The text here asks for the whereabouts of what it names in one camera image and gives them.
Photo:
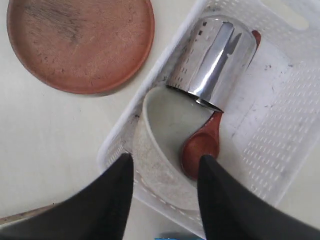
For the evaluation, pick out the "clear drinking glass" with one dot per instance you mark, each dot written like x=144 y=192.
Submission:
x=201 y=38

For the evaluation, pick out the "wooden chopstick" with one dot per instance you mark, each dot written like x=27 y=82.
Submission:
x=26 y=214

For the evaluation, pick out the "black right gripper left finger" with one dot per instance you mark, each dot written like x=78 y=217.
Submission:
x=98 y=212

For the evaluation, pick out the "speckled white bowl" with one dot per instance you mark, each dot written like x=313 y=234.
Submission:
x=168 y=118

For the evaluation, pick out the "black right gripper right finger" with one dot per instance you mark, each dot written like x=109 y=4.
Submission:
x=229 y=211

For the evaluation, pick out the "dark brown wooden spoon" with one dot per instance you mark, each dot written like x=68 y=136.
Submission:
x=202 y=150

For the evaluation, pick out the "brown round plate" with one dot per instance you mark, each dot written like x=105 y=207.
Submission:
x=81 y=46

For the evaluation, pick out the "white perforated plastic basket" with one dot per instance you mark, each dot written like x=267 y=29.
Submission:
x=273 y=116

